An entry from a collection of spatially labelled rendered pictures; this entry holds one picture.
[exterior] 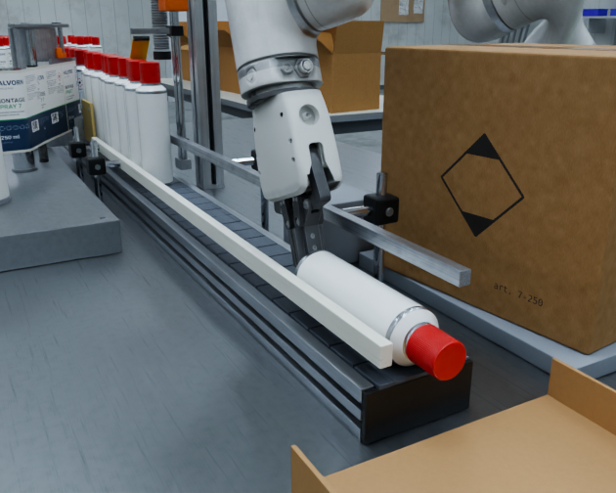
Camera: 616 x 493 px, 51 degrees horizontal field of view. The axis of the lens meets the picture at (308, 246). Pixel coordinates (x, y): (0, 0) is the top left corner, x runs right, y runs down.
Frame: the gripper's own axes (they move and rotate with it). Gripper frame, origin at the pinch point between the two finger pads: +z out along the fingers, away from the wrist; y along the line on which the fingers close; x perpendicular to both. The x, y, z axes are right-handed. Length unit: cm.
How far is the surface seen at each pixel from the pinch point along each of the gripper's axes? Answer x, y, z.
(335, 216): -3.1, -1.3, -2.5
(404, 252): -3.1, -12.1, 1.7
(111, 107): 3, 67, -31
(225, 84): -109, 281, -90
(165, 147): -1, 48, -19
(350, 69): -123, 174, -66
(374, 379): 3.9, -15.2, 10.8
